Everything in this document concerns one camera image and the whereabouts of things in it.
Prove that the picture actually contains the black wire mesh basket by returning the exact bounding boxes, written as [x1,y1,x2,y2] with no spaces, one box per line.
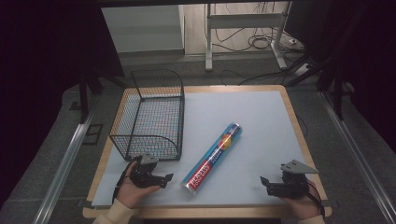
[108,68,186,162]

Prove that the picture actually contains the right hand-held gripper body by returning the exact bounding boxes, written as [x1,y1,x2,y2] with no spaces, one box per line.
[266,159,319,200]

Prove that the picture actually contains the white metal stand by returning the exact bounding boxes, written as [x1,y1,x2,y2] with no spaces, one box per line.
[204,2,293,73]

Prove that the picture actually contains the dark curtain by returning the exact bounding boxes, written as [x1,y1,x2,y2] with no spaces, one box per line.
[0,0,125,209]
[284,0,396,153]

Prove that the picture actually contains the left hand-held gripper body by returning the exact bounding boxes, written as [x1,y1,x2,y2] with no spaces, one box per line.
[129,153,163,189]

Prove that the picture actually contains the aluminium floor rail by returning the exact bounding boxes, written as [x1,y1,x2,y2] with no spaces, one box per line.
[318,91,396,224]
[32,111,96,224]

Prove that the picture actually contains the black floor cables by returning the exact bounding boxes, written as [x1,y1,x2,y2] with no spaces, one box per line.
[205,3,307,86]

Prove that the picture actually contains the black metal stand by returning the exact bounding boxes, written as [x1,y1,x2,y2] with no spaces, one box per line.
[77,69,129,124]
[287,54,354,121]

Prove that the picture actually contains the light blue table mat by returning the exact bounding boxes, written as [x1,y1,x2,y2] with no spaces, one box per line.
[91,90,313,208]

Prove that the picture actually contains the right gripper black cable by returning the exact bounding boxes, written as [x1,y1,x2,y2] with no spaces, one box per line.
[306,181,327,219]

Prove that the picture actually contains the person's right hand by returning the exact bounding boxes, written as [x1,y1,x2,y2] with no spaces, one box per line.
[279,179,322,220]

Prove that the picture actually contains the person's left hand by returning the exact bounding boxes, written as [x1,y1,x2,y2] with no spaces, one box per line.
[115,163,162,209]

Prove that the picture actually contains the white board panel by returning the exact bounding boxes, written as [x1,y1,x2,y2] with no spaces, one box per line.
[101,5,185,54]

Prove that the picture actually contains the white power strip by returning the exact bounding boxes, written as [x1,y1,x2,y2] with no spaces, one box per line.
[293,63,313,77]

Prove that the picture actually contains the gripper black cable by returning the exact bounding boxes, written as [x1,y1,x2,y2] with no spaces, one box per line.
[111,156,142,204]
[306,181,327,219]

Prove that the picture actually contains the blue red foil roll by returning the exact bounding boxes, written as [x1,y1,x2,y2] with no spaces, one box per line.
[180,121,244,196]

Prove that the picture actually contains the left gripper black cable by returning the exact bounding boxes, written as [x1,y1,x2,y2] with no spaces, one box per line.
[111,156,142,204]

